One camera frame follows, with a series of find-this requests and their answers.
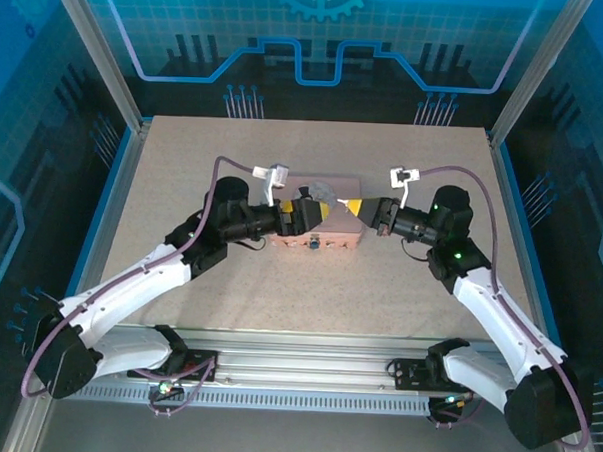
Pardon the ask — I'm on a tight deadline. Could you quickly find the pink tin box with picture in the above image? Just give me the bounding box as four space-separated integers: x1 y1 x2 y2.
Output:
267 172 369 254

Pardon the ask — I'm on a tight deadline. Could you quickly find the aluminium front beam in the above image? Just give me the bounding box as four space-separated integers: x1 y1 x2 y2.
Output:
33 321 581 405

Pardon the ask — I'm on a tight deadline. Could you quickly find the small green LED board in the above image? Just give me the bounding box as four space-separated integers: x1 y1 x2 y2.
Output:
431 391 468 412
156 374 186 400

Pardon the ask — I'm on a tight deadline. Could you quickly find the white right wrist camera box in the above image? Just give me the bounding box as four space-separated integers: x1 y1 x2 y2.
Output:
386 165 422 208

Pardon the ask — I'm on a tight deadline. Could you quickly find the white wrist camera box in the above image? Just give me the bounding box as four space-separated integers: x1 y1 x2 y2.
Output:
386 165 422 208
250 162 290 207

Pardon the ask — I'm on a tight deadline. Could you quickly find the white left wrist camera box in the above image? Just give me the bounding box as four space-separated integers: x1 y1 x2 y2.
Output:
250 162 290 207

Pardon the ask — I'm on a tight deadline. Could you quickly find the aluminium side rail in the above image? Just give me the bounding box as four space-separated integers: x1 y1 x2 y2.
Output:
477 131 577 362
58 115 155 343

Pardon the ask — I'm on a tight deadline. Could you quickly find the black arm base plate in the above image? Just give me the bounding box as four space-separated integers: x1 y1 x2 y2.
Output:
388 357 486 395
126 346 221 384

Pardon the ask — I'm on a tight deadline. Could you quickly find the slotted grey cable duct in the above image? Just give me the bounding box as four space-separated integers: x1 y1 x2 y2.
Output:
52 382 433 418

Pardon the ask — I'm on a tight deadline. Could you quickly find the aluminium frame post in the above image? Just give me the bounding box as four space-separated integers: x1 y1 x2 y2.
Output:
40 0 158 133
487 0 588 149

